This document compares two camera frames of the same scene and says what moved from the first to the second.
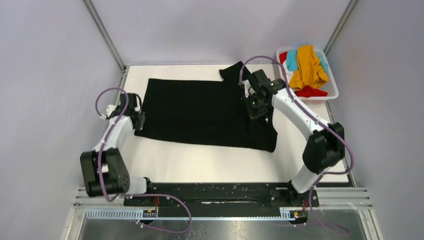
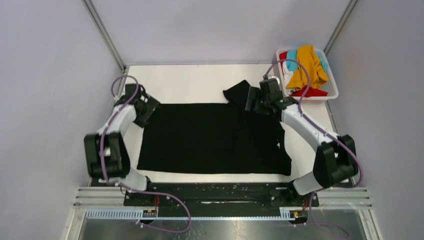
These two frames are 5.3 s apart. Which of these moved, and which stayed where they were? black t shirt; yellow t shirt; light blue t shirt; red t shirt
Moved: black t shirt
Stayed: yellow t shirt; light blue t shirt; red t shirt
